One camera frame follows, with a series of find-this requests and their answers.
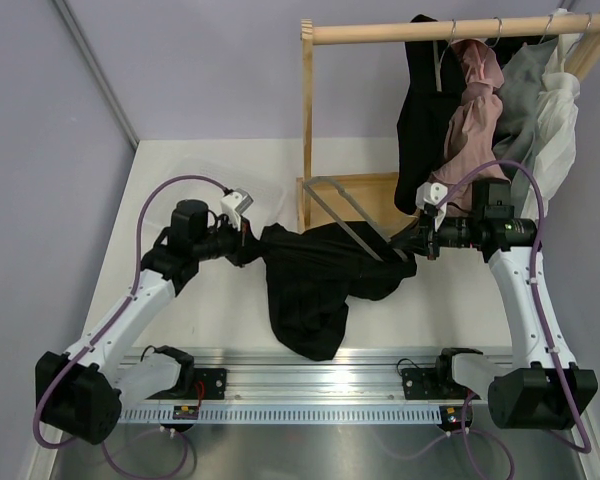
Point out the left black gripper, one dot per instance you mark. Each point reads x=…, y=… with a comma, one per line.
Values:
x=247, y=247

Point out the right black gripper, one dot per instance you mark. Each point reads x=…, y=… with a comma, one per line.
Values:
x=427, y=240

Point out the black pleated skirt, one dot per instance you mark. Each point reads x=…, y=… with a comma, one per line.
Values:
x=311, y=275

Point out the metal skirt hanger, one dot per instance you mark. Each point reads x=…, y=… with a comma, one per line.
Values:
x=344, y=199

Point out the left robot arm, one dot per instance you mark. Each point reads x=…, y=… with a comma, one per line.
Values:
x=82, y=391

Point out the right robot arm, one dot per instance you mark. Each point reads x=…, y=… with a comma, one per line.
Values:
x=544, y=389

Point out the white plastic basket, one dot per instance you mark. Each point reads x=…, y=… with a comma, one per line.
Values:
x=268, y=196

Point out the wooden clothes rack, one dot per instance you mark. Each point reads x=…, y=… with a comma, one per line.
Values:
x=580, y=63

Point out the pink hanging garment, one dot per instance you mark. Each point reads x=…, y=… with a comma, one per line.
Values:
x=468, y=142

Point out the black hanging garment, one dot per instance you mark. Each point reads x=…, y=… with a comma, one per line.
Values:
x=436, y=84

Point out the grey hanging garment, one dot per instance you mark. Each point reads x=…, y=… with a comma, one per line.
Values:
x=515, y=135

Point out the white hanging garment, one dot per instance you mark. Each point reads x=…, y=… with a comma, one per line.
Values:
x=557, y=114

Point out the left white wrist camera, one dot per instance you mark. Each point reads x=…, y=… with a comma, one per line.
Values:
x=234, y=204

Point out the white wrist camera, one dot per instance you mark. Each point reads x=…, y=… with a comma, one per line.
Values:
x=234, y=204
x=431, y=199

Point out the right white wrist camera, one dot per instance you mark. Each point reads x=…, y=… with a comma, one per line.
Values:
x=431, y=199

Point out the aluminium mounting rail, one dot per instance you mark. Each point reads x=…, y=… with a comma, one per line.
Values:
x=337, y=380

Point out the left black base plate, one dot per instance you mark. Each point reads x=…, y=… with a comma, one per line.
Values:
x=210, y=382

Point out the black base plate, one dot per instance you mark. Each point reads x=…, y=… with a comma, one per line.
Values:
x=210, y=382
x=424, y=384

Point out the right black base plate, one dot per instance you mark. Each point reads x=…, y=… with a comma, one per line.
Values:
x=424, y=384

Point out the white slotted cable duct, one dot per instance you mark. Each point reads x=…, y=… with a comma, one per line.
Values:
x=283, y=414

